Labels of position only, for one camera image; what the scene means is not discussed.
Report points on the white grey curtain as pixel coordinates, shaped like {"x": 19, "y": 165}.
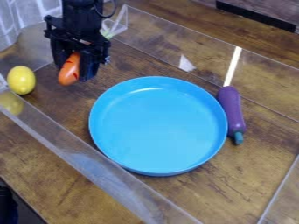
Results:
{"x": 21, "y": 13}

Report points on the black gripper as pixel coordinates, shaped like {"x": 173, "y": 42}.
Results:
{"x": 79, "y": 23}

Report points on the clear acrylic triangle bracket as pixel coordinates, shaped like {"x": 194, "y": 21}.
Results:
{"x": 113, "y": 26}

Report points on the clear acrylic barrier wall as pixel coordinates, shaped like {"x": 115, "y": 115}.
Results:
{"x": 175, "y": 39}

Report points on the black bar in background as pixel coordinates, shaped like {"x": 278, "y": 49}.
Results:
{"x": 278, "y": 23}

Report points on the yellow toy lemon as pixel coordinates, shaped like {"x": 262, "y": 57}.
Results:
{"x": 22, "y": 80}

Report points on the purple toy eggplant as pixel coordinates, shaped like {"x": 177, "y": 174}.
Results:
{"x": 229, "y": 98}

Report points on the orange toy carrot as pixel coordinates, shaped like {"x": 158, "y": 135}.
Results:
{"x": 70, "y": 71}

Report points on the blue round plate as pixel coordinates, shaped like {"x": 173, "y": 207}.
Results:
{"x": 158, "y": 125}

